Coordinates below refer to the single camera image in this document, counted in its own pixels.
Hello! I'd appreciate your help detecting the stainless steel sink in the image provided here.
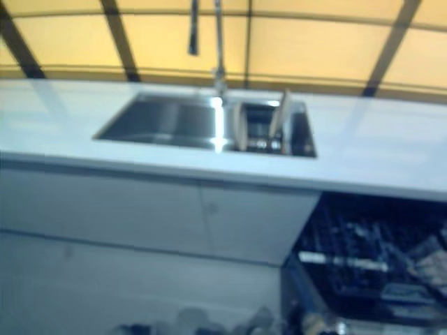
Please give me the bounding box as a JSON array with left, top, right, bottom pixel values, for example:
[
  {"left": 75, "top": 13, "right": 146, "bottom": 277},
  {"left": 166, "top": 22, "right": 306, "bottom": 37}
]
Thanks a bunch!
[{"left": 92, "top": 91, "right": 318, "bottom": 158}]

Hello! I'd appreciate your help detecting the black sink drying rack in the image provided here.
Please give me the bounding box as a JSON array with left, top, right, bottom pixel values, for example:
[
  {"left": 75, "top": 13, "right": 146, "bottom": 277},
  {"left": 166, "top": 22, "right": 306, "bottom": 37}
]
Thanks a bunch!
[{"left": 233, "top": 99, "right": 293, "bottom": 154}]

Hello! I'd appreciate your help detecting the beige round plate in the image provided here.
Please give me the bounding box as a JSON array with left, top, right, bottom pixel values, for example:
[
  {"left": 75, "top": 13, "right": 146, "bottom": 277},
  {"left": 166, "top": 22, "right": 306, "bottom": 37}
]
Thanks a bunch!
[
  {"left": 233, "top": 100, "right": 249, "bottom": 151},
  {"left": 268, "top": 89, "right": 291, "bottom": 140}
]

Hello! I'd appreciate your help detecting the dark window frame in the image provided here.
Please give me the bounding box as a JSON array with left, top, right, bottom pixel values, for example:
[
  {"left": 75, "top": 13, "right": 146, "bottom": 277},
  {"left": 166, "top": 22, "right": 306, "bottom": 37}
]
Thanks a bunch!
[{"left": 0, "top": 0, "right": 447, "bottom": 97}]

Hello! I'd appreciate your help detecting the chrome kitchen faucet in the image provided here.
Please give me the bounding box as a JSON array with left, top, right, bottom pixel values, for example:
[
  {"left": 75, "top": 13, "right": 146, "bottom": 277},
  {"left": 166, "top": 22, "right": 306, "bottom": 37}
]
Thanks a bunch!
[{"left": 188, "top": 0, "right": 228, "bottom": 95}]

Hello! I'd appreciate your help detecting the open built-in dishwasher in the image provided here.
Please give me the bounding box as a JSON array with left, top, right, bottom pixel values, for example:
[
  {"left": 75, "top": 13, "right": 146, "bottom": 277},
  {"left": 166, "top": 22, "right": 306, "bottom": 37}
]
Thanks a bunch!
[{"left": 281, "top": 191, "right": 447, "bottom": 335}]

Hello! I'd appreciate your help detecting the dishwasher wire rack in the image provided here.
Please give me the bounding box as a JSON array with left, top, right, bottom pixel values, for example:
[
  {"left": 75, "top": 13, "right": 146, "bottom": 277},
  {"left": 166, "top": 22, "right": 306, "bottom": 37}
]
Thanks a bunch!
[{"left": 300, "top": 198, "right": 447, "bottom": 318}]

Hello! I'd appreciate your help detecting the white glossy cabinet door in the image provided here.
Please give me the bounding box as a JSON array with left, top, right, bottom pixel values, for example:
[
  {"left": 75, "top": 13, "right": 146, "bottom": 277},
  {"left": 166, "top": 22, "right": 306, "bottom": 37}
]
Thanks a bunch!
[
  {"left": 0, "top": 158, "right": 210, "bottom": 251},
  {"left": 199, "top": 179, "right": 321, "bottom": 269}
]

